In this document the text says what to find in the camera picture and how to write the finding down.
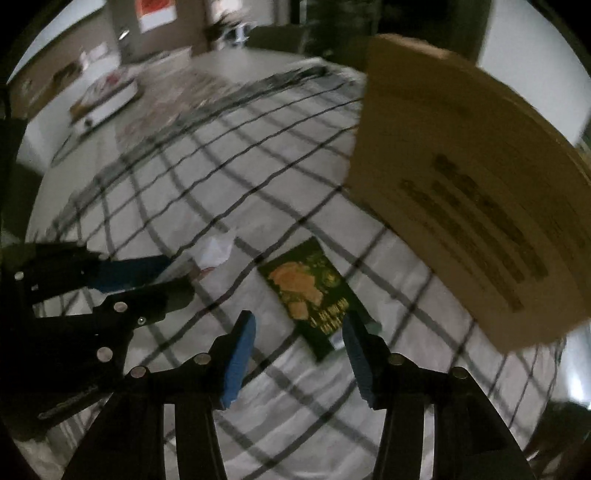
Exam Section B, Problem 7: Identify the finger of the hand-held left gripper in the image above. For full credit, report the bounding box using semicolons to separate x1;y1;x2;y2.
13;243;175;302
34;275;198;371

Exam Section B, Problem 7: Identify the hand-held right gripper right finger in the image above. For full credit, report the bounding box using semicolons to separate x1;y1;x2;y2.
341;318;539;480

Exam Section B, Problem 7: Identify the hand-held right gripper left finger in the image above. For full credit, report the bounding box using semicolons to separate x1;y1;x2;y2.
62;310;257;480

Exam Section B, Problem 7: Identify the white wrapper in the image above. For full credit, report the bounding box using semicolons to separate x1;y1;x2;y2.
196;233;235;270

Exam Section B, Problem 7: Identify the green snack packet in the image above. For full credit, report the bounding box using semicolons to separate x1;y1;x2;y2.
257;237;383;363

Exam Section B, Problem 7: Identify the brown cardboard box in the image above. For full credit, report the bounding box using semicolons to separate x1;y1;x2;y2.
347;33;591;354

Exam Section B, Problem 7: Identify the checkered tablecloth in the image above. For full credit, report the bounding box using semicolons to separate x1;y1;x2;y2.
25;65;573;480

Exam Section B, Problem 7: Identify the floral patterned cloth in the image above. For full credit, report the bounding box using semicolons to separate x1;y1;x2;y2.
113;46;370;149

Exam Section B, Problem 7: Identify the white flat box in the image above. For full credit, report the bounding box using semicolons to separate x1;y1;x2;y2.
69;76;140;128

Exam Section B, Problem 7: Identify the dark upholstered chair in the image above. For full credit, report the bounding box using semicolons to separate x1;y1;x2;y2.
249;25;334;59

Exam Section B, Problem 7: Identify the red wall poster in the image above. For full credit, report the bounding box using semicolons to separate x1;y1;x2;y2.
136;0;177;33

